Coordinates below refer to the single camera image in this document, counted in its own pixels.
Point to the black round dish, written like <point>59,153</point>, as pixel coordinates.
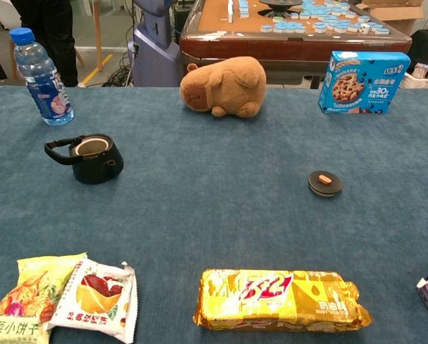
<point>280,4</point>

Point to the blue table mat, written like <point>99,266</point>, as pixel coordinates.
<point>213,222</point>

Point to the water bottle with blue cap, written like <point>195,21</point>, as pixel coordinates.
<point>43,89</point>

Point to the yellow biscuit pack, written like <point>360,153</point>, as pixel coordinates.
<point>271,301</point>

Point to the cardboard box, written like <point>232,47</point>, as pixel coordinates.
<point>396,14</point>

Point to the white plastic basket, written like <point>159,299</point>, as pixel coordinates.
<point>421,82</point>

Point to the person in black trousers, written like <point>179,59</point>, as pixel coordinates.
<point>56,36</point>

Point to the white die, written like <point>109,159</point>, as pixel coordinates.
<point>365,28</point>

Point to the blue cookie box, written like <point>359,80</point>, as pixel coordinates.
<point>360,82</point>

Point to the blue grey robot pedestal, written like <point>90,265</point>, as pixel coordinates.
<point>152,61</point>

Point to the green yellow snack bag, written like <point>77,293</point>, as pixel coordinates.
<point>20,304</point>

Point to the white red snack packet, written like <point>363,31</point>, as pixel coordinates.
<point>95,304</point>

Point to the brown mahjong table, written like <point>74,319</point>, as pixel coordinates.
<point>271,48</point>

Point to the brown capybara plush toy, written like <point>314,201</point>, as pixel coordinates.
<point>231,86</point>

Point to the wooden stand leg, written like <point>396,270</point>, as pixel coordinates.
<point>98,36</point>

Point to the black teapot lid orange knob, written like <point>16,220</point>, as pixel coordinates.
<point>324,188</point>

